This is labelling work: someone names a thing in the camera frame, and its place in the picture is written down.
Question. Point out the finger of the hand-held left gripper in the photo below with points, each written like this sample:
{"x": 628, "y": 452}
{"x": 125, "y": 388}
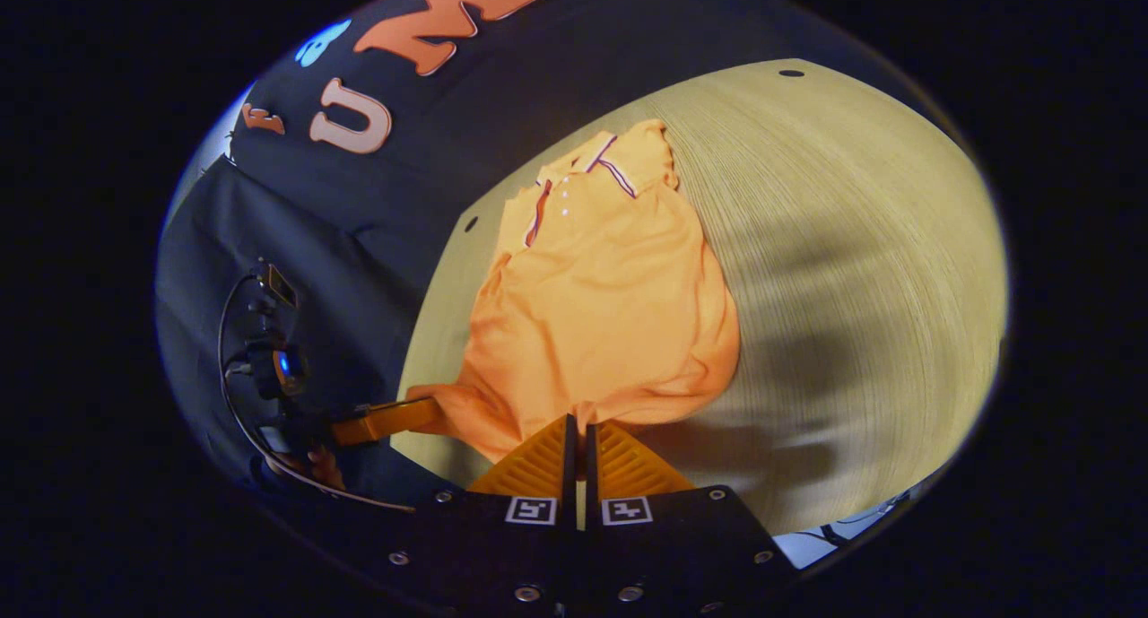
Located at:
{"x": 395, "y": 419}

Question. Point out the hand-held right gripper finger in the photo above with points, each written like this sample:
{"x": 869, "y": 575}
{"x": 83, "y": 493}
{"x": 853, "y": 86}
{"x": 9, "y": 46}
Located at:
{"x": 591, "y": 465}
{"x": 570, "y": 461}

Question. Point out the black backdrop cloth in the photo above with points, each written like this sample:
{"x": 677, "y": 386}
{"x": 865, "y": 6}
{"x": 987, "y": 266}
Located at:
{"x": 377, "y": 205}

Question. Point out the orange T-shirt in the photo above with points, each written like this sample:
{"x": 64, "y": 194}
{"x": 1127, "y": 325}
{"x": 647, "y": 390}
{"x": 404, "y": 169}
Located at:
{"x": 601, "y": 313}

